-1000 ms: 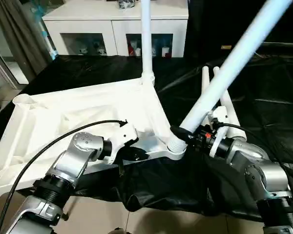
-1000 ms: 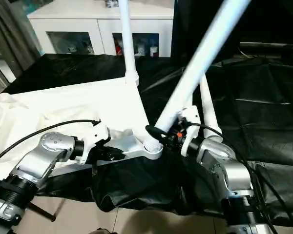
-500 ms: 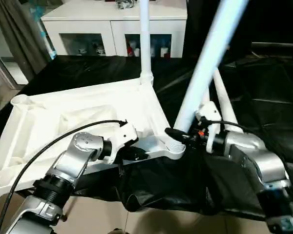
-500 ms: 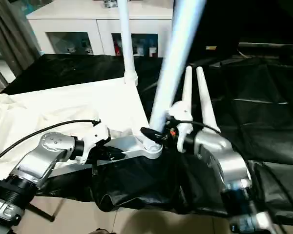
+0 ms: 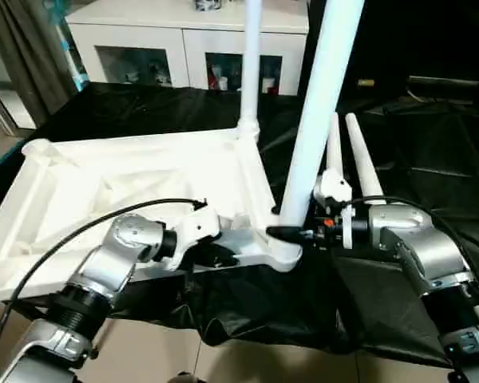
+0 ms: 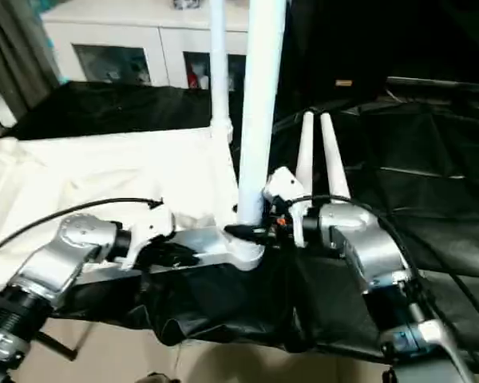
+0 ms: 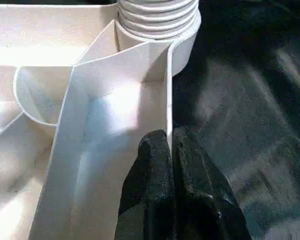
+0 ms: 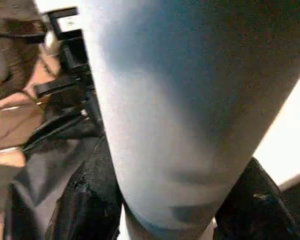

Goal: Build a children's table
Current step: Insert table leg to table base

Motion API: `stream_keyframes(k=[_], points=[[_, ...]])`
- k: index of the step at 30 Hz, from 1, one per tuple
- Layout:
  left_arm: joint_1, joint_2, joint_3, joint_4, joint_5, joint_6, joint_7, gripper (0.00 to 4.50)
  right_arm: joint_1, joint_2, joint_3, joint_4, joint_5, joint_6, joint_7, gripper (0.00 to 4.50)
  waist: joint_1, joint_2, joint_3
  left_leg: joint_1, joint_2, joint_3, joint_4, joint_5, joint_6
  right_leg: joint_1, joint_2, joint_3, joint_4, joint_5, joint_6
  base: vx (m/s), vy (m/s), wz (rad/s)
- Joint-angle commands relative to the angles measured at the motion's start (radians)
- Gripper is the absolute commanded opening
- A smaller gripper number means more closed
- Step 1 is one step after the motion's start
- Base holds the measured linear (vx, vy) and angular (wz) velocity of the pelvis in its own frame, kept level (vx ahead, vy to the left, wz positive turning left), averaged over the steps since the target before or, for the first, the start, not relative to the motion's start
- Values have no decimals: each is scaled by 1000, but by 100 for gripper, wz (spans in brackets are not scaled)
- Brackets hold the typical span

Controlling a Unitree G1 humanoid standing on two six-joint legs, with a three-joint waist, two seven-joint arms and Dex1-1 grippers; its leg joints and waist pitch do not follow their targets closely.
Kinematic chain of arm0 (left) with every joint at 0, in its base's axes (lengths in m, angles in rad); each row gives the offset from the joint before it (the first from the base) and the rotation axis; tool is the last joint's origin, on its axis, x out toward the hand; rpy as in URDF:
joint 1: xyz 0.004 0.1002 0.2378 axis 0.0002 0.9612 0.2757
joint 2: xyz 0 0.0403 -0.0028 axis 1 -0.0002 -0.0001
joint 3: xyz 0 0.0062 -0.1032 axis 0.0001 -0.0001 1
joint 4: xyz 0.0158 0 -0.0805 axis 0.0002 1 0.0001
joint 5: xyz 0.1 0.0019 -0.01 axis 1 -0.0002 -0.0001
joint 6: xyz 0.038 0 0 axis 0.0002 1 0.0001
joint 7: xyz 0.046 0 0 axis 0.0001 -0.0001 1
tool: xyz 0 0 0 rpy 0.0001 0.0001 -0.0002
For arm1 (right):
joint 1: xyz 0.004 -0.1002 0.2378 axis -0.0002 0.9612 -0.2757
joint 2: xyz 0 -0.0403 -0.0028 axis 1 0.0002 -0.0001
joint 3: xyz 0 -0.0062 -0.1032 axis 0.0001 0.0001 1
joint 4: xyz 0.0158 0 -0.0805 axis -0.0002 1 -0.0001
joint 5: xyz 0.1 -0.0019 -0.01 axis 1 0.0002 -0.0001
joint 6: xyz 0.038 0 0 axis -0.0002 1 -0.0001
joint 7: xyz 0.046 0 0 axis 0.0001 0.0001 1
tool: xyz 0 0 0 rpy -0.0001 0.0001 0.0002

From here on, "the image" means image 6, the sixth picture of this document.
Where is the white plastic table top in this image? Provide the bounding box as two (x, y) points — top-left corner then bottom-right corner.
(0, 126), (266, 292)

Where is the white plastic table leg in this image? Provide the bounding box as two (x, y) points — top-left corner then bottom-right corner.
(235, 0), (288, 227)
(319, 113), (354, 202)
(208, 0), (234, 141)
(294, 112), (315, 197)

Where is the black plastic mat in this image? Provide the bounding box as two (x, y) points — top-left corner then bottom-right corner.
(0, 80), (479, 356)

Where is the white sideboard cabinet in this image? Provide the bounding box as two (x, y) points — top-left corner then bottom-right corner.
(42, 0), (252, 90)

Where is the beige curtain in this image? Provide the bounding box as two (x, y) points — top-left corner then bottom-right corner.
(0, 0), (65, 120)

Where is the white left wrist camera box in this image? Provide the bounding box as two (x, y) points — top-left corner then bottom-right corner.
(116, 203), (176, 272)

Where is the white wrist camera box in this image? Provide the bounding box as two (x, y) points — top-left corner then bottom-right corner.
(116, 203), (176, 272)
(262, 167), (308, 232)

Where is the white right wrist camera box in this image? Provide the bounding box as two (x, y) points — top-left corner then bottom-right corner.
(262, 167), (308, 232)

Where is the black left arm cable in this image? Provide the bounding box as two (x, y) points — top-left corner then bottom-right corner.
(0, 198), (164, 260)

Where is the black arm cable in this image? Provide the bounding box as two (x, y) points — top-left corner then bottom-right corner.
(0, 198), (164, 260)
(287, 194), (479, 376)

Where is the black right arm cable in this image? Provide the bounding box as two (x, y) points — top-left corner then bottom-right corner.
(287, 194), (479, 376)

